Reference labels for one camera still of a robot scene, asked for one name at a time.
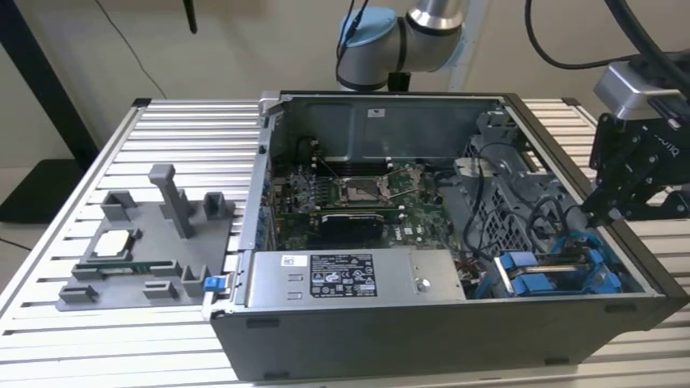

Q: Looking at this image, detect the silver power supply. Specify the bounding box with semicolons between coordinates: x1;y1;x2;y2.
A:
244;249;468;306

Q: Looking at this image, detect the green RAM stick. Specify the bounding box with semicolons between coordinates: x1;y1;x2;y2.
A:
77;261;176;274

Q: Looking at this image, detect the CPU socket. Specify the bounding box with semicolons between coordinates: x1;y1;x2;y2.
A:
336;175;392;205

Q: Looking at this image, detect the thin black case cable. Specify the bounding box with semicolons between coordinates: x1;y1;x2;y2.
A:
461;141;521;259

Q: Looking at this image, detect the light blue disk wire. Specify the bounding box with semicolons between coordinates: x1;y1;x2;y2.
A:
547;227;603;262

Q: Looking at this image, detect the grey parts rack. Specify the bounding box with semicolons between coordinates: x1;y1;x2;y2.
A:
55;163;238;312

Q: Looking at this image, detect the silver CPU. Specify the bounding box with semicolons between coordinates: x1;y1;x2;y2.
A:
91;230;134;258

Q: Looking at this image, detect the thin locking lever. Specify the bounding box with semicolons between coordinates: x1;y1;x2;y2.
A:
313;156;341;182

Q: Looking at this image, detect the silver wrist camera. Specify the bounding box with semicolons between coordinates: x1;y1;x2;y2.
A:
591;60;683;121

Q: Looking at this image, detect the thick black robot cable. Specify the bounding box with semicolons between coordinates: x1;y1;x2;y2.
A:
601;0;690;98

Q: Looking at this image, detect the green motherboard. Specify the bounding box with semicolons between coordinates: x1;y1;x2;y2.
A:
262;161;464;251

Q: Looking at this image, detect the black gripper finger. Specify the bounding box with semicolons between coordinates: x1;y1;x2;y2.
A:
619;177;690;222
580;161;647;227

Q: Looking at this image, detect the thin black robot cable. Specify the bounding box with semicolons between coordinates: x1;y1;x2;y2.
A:
523;0;641;70

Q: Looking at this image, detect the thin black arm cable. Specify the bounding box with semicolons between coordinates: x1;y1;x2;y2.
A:
336;0;370;49

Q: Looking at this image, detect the black RAM slots block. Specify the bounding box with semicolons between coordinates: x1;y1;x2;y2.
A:
310;158;393;179

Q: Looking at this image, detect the open dark PC case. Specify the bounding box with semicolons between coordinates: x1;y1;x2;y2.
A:
201;89;690;383

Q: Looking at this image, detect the metal socket cover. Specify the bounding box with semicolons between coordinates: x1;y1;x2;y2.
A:
384;167;425;199

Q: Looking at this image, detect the thin black wall cable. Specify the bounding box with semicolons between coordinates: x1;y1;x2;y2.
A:
94;0;166;100

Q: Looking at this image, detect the grey metal disk bay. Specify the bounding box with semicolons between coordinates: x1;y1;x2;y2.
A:
440;108;647;302

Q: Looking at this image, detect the black stand with base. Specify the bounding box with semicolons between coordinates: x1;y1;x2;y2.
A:
0;0;103;224

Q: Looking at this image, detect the black antenna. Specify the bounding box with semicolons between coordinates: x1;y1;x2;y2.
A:
181;0;198;34

